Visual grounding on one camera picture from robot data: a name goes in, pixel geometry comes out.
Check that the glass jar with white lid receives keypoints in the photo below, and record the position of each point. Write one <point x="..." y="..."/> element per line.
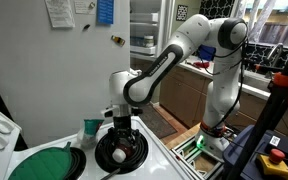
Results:
<point x="148" y="41"/>

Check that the large black coil burner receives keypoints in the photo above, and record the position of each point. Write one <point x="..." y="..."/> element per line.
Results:
<point x="139" y="156"/>

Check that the small white paper note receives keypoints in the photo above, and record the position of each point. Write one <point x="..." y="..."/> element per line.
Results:
<point x="81" y="6"/>

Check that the blue card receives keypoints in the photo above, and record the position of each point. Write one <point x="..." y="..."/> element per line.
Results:
<point x="105" y="11"/>

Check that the small black fridge magnet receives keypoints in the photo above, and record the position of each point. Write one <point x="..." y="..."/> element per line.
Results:
<point x="86" y="27"/>

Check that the red kitchen utensil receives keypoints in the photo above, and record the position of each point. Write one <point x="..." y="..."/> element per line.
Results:
<point x="201" y="64"/>

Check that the black white patterned frame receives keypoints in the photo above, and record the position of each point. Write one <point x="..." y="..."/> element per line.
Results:
<point x="181" y="12"/>

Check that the large white paper note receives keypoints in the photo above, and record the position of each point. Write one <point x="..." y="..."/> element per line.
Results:
<point x="59" y="13"/>

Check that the white QR code sticker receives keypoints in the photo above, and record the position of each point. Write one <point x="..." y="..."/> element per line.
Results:
<point x="274" y="140"/>

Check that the yellow red emergency stop button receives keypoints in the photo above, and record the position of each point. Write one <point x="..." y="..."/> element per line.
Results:
<point x="274" y="165"/>

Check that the clear cup with teal packet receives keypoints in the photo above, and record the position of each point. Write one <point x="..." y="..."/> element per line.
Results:
<point x="89" y="133"/>

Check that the yellow black fridge magnet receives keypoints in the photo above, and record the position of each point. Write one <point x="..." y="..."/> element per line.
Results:
<point x="118" y="40"/>

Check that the dark brown floor rug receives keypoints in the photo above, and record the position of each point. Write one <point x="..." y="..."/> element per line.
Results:
<point x="157" y="121"/>

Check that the white electric stove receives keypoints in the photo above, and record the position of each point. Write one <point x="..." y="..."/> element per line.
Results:
<point x="164" y="166"/>

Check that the green leaf-shaped mat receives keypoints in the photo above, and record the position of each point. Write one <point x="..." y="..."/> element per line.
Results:
<point x="40" y="165"/>

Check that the white fridge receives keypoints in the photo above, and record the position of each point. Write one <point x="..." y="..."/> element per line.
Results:
<point x="50" y="83"/>

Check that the wooden base board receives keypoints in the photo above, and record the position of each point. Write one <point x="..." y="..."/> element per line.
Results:
<point x="180" y="137"/>

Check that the aluminium extrusion base frame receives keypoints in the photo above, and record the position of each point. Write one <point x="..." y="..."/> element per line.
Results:
<point x="187" y="156"/>

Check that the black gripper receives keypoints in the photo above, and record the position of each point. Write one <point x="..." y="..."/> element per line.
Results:
<point x="122" y="125"/>

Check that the wooden kitchen cabinets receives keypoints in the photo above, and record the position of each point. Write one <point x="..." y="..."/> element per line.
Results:
<point x="180" y="96"/>

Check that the blue bag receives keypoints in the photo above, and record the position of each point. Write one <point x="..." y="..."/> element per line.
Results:
<point x="206" y="53"/>

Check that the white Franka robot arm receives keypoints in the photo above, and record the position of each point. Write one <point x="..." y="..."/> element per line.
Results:
<point x="217" y="100"/>

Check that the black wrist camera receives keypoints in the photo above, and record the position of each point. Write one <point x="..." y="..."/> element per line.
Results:
<point x="135" y="111"/>

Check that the white kitchen countertop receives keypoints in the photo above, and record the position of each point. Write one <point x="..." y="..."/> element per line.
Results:
<point x="250" y="88"/>

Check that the metal kitchen faucet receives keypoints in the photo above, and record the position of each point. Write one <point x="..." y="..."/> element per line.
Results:
<point x="275" y="53"/>

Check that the white freezer door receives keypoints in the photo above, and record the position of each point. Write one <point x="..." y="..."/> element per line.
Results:
<point x="144" y="17"/>

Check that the black tripod with orange clamps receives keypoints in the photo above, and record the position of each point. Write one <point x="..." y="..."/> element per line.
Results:
<point x="267" y="116"/>

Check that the blue food container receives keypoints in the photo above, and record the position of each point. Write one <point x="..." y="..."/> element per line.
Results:
<point x="136" y="41"/>

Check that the black coil stove burner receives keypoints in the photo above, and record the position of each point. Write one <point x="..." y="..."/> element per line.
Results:
<point x="79" y="161"/>

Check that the kitchen window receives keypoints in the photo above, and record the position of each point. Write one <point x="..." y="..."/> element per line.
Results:
<point x="274" y="30"/>

